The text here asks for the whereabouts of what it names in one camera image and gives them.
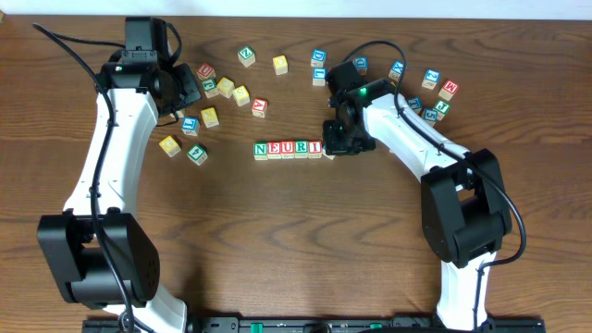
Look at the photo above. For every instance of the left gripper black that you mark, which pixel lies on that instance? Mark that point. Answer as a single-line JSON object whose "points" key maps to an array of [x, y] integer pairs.
{"points": [[189, 86]]}

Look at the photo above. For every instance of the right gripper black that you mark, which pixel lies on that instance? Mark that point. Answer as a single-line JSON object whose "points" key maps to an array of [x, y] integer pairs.
{"points": [[333, 139]]}

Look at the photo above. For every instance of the blue P block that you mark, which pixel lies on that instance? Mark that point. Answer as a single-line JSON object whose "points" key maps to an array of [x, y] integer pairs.
{"points": [[327, 155]]}

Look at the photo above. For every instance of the red I block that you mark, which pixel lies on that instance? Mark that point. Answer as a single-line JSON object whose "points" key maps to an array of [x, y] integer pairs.
{"points": [[315, 149]]}

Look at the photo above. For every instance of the green R block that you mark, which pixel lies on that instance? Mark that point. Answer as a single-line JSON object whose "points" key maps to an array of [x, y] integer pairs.
{"points": [[301, 149]]}

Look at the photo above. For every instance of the red u block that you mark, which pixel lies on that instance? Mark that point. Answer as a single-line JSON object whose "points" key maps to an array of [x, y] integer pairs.
{"points": [[205, 72], [287, 149]]}

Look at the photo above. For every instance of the red E block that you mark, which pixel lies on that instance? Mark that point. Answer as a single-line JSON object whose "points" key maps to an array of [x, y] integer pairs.
{"points": [[273, 150]]}

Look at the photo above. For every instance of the blue S block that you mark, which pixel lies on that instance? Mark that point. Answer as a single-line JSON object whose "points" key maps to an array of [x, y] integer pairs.
{"points": [[430, 116]]}

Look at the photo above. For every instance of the green N block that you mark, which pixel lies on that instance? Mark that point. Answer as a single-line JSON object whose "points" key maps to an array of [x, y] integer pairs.
{"points": [[260, 151]]}

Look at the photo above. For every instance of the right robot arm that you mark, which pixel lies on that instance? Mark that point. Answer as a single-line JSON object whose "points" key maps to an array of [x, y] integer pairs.
{"points": [[464, 217]]}

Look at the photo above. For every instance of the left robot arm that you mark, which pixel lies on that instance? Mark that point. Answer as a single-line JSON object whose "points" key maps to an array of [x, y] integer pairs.
{"points": [[96, 250]]}

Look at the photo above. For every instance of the green J block left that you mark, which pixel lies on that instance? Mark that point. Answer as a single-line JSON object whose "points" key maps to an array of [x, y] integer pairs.
{"points": [[210, 88]]}

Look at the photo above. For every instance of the green j block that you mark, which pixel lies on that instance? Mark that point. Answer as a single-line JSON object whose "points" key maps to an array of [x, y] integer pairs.
{"points": [[210, 88], [442, 108]]}

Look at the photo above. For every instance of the yellow block middle left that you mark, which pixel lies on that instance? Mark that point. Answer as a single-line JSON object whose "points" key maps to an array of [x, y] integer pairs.
{"points": [[210, 118]]}

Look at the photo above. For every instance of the blue L block left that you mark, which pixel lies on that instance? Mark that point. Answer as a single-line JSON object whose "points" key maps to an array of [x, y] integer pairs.
{"points": [[190, 126]]}

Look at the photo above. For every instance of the blue l block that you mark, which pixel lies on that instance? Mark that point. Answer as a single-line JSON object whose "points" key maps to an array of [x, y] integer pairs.
{"points": [[190, 126], [319, 76]]}

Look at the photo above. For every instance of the yellow block upper left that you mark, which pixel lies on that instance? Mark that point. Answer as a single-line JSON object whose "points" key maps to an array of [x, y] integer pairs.
{"points": [[225, 87]]}

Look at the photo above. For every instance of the yellow block beside R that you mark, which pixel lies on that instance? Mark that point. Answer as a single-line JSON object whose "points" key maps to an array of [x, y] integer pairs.
{"points": [[241, 95]]}

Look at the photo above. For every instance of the yellow block lower left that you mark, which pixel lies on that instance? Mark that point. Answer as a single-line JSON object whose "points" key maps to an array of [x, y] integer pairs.
{"points": [[170, 145]]}

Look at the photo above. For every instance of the green 4 block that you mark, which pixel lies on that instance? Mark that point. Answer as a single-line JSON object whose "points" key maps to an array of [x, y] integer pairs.
{"points": [[197, 154]]}

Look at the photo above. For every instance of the green Z block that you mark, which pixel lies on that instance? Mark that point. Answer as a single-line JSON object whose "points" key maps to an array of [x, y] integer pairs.
{"points": [[246, 55]]}

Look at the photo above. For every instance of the red A block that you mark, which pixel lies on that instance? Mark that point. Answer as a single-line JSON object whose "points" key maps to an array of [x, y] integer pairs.
{"points": [[259, 107]]}

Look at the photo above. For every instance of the blue L block centre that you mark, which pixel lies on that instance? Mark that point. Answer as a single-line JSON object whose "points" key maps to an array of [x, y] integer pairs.
{"points": [[319, 76]]}

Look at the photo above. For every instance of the blue D block right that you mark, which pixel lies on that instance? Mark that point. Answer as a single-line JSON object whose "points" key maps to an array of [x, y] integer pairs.
{"points": [[361, 64]]}

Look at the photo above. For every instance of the blue d block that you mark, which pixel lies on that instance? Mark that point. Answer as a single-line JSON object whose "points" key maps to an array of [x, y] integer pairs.
{"points": [[318, 58], [361, 64]]}

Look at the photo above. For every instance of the blue X block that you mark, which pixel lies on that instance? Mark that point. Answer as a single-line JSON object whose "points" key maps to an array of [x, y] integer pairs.
{"points": [[397, 71]]}

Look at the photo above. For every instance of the blue D block upper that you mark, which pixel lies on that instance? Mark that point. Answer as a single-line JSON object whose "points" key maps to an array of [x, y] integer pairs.
{"points": [[318, 58]]}

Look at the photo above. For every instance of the yellow O block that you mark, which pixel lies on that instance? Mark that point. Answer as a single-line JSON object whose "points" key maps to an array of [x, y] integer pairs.
{"points": [[280, 64]]}

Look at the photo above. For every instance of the green J block right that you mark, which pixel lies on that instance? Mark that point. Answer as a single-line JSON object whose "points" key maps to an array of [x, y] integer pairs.
{"points": [[442, 108]]}

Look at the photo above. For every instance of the blue Z block right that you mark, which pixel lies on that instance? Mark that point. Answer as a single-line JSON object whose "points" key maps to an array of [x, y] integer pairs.
{"points": [[431, 79]]}

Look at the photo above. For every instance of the red M block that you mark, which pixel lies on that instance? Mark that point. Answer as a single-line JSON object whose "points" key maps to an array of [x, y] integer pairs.
{"points": [[448, 90]]}

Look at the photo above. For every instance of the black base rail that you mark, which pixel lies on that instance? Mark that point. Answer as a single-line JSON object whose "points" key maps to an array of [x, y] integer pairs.
{"points": [[401, 323]]}

